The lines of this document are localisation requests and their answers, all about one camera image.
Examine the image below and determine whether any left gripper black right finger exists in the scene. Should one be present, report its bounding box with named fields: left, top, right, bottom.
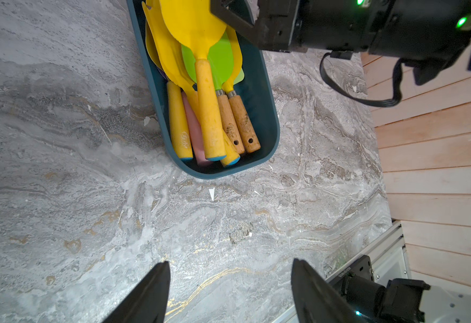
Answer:
left=291, top=258, right=361, bottom=322

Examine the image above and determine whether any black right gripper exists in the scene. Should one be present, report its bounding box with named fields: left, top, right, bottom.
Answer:
left=210, top=1, right=381, bottom=52

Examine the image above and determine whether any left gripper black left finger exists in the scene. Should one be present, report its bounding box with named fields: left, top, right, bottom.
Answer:
left=103, top=261, right=171, bottom=322

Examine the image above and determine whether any green trowel with wooden handle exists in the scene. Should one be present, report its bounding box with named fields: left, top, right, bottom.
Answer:
left=182, top=32, right=245, bottom=154

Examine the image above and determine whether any yellow plastic scoop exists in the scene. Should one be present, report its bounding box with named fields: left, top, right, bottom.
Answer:
left=142, top=1, right=240, bottom=167
left=160, top=0, right=227, bottom=162
left=145, top=23, right=193, bottom=161

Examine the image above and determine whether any teal plastic storage box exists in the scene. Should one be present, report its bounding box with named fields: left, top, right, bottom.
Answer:
left=126, top=0, right=280, bottom=180

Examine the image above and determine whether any yellow shovel with wooden handle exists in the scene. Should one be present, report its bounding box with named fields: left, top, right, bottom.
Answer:
left=222, top=26, right=261, bottom=153

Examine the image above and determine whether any purple trowel with pink handle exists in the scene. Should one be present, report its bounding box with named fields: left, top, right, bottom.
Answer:
left=181, top=92, right=212, bottom=167

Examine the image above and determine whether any light green shovel wooden handle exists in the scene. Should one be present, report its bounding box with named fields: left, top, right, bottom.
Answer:
left=234, top=69, right=244, bottom=85

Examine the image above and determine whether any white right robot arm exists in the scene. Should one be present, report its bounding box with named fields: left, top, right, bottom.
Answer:
left=210, top=0, right=471, bottom=108

